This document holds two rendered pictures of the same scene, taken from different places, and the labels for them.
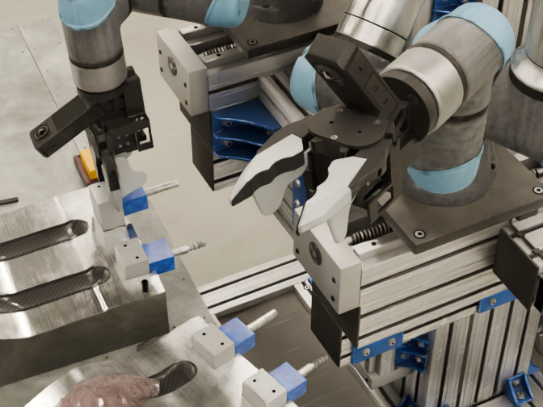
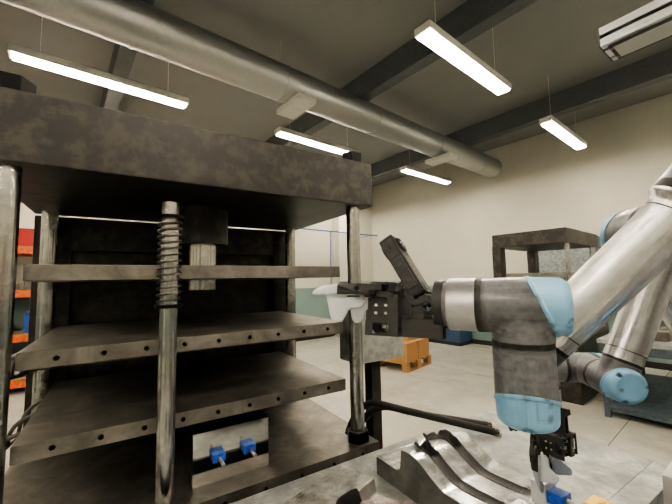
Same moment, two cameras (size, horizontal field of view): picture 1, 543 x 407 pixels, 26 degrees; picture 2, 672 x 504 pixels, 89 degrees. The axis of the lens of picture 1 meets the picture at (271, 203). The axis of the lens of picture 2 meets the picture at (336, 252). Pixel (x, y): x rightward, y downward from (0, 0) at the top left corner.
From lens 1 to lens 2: 1.08 m
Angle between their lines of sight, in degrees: 87
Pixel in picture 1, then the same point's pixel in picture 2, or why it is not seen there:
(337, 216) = (332, 300)
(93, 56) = not seen: hidden behind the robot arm
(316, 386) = not seen: outside the picture
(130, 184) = (546, 476)
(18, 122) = (592, 478)
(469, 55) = (495, 285)
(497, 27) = (545, 284)
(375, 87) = (399, 263)
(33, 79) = (627, 475)
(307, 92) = not seen: hidden behind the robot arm
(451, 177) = (502, 404)
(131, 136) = (553, 446)
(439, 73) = (458, 282)
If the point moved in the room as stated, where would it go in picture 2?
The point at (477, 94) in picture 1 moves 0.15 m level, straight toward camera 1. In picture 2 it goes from (508, 325) to (389, 326)
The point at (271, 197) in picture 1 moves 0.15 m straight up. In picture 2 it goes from (356, 312) to (354, 229)
